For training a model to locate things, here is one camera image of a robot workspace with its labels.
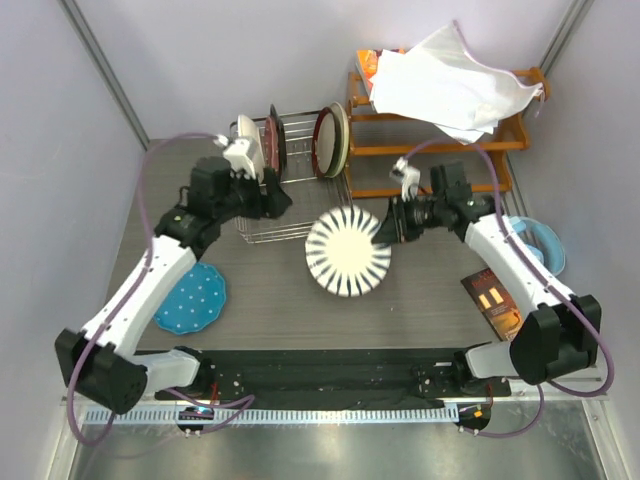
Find slotted cable duct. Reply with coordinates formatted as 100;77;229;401
114;404;459;426

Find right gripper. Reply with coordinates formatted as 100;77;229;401
374;191;447;243

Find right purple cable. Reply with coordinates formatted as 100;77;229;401
399;138;616;437

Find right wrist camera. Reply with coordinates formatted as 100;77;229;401
389;157;421;202

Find wooden orange rack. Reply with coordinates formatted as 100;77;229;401
344;67;551;200

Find pink dotted plate in rack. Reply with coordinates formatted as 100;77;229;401
263;116;280;174

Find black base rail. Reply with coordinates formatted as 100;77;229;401
185;348;511;411

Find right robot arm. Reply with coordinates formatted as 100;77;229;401
373;158;601;395

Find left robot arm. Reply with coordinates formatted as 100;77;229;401
54;157;292;415

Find white plate with blue stripes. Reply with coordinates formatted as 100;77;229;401
305;205;391;298

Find white plate in rack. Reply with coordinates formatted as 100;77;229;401
237;114;265;181

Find white cloth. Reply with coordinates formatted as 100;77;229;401
369;21;545;144

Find light blue headphones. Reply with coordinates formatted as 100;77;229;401
509;216;566;275

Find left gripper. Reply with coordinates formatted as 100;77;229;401
215;166;292;224

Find dark book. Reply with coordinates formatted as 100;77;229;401
461;268;523;341

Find blue plate with white dots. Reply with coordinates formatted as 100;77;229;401
153;262;227;335

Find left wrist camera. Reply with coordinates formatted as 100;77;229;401
213;135;264;180

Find black plate in rack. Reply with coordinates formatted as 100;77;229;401
270;104;287;179

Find cream green plate with twig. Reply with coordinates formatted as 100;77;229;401
329;102;350;178

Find orange package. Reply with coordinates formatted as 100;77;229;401
355;49;385;95

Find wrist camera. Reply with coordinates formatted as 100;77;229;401
389;157;421;202
213;135;264;180

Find cream plate with red rim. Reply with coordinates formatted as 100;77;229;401
311;107;339;178

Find metal wire dish rack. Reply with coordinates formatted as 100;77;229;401
235;110;352;244

